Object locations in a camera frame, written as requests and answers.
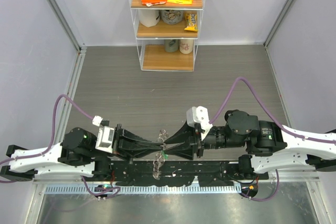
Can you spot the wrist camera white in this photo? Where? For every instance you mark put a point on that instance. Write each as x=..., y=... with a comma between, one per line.
x=199, y=115
x=105, y=135

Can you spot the grey cartoon mug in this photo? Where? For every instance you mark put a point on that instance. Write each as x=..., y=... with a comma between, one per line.
x=171, y=16

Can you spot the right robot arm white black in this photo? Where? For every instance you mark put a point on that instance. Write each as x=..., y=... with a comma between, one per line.
x=268, y=146

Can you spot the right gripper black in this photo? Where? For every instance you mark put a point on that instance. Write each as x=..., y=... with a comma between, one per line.
x=189, y=135

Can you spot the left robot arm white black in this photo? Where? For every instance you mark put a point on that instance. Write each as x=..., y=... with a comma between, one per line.
x=25, y=165

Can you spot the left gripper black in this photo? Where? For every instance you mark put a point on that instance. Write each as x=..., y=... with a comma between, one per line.
x=125, y=138

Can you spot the white slotted cable duct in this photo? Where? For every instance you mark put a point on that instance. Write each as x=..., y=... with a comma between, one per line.
x=140, y=190

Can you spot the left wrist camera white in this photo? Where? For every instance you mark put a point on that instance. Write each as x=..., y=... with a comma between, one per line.
x=105, y=135

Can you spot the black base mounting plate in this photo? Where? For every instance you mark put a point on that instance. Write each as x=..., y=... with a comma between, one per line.
x=174, y=173

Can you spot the white wire shelf rack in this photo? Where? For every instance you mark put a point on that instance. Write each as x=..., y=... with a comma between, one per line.
x=163, y=43

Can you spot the large keyring with many rings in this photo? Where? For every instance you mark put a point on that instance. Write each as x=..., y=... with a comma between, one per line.
x=159, y=160

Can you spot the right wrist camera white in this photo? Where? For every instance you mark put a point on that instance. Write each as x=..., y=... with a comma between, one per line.
x=199, y=115

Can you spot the white cup red scribble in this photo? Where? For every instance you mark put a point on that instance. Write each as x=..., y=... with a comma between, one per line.
x=186, y=46

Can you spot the yellow candy bag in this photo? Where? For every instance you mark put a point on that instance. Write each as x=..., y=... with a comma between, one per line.
x=191, y=22

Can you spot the green grey cup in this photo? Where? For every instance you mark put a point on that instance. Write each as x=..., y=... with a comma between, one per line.
x=171, y=45

